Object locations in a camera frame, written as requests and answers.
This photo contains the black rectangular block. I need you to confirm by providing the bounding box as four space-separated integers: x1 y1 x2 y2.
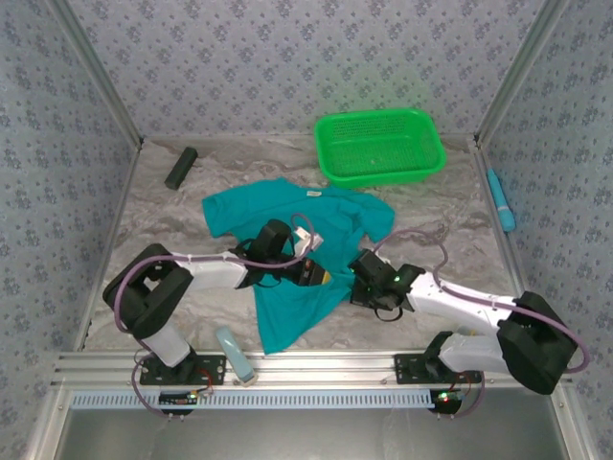
164 146 199 191

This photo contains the blue cylindrical tool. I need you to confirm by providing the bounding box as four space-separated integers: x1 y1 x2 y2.
486 168 517 234

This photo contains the pale blue lint brush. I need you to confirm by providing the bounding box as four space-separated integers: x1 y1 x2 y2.
214 325 259 387

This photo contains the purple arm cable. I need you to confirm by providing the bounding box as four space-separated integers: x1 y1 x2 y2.
372 229 591 419
114 213 317 419

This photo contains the grey metal panel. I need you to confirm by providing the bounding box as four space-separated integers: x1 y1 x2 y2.
47 406 574 460

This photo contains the aluminium side rail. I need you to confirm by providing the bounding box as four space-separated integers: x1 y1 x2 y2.
71 138 145 354
471 136 550 349

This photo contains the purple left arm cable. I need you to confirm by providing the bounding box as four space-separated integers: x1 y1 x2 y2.
114 213 317 419

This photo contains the aluminium frame post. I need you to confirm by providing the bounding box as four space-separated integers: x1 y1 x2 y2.
473 0 571 145
45 0 145 150

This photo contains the teal t-shirt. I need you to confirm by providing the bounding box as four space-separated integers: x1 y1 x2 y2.
200 176 397 357

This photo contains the aluminium table edge rail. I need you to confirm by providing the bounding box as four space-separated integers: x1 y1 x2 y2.
47 348 574 390

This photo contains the green plastic basket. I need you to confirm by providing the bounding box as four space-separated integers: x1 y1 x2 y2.
313 107 448 190

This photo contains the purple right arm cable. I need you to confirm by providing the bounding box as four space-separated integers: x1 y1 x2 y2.
372 229 591 419

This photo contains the slotted pale blue cable duct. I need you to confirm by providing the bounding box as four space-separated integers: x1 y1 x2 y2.
66 388 440 411

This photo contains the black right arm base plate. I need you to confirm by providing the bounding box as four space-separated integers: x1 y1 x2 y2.
393 353 483 386

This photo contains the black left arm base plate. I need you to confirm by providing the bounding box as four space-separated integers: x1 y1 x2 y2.
138 353 227 387

